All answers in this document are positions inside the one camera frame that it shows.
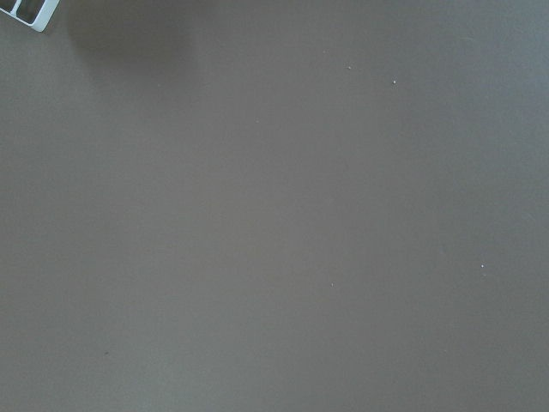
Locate white compartment box corner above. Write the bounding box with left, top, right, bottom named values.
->
left=0, top=0, right=59, bottom=33

